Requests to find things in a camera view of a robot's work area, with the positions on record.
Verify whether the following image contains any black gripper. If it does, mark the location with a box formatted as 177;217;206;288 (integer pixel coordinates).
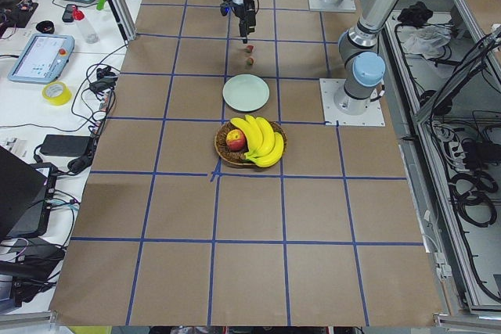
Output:
232;0;257;44

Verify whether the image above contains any light green plate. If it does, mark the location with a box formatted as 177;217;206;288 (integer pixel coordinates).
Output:
222;74;269;113

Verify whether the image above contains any red yellow apple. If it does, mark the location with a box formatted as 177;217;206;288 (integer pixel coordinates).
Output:
225;128;247;152

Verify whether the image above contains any yellow banana bunch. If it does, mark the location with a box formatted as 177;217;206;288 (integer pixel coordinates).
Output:
230;115;287;168

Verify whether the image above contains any brown wicker basket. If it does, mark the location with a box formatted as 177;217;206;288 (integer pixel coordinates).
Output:
214;121;287;167

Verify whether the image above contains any green marker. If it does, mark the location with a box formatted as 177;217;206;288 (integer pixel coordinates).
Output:
96;0;106;11

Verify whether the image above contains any clear bottle red cap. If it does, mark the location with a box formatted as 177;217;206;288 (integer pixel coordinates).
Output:
72;6;99;44

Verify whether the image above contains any yellow tape roll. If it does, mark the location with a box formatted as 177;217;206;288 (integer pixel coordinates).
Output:
42;81;72;106

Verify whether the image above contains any near teach pendant tablet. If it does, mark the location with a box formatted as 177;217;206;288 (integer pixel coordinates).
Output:
7;34;74;84

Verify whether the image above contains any black power adapter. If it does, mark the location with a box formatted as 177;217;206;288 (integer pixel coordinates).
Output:
40;135;91;157

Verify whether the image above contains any black laptop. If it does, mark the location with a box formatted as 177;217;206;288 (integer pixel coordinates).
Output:
1;148;56;240

